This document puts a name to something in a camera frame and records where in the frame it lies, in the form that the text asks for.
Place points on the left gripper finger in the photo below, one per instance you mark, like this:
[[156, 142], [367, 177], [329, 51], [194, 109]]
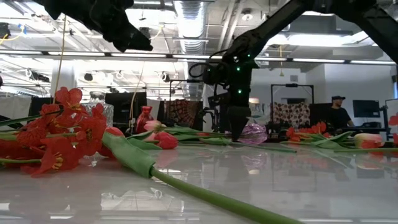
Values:
[[127, 37]]

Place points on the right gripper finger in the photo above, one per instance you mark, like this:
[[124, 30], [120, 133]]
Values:
[[238, 121]]

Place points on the purple glass vase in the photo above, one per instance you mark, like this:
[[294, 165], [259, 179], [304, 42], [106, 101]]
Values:
[[256, 133]]

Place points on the pale peach artificial tulip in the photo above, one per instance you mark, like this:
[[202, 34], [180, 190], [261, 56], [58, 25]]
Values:
[[368, 140]]

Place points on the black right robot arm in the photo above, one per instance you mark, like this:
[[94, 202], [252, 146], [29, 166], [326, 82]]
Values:
[[267, 28]]

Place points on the clear glass vase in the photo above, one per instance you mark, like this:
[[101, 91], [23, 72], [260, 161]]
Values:
[[105, 113]]

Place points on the red glass vase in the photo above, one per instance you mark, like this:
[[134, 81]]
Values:
[[144, 119]]

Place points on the white blue cloth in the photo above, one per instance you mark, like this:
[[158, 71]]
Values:
[[258, 115]]

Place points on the long horizontal light bar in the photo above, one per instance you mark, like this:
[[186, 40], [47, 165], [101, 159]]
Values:
[[140, 55]]

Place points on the floral patterned cloth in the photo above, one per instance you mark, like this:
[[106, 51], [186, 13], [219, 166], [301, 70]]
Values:
[[292, 113]]

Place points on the brown patterned cloth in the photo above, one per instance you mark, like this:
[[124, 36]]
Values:
[[182, 112]]

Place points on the large black monitor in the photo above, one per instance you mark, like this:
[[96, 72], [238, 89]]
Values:
[[124, 107]]

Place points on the person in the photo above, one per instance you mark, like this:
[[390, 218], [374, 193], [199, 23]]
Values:
[[339, 116]]

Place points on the small black monitor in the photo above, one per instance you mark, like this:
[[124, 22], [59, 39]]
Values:
[[366, 109]]

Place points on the black rig frame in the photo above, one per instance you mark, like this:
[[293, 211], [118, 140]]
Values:
[[183, 81], [292, 85]]

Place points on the silver ventilation duct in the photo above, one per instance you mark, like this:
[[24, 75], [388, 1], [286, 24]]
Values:
[[191, 25]]

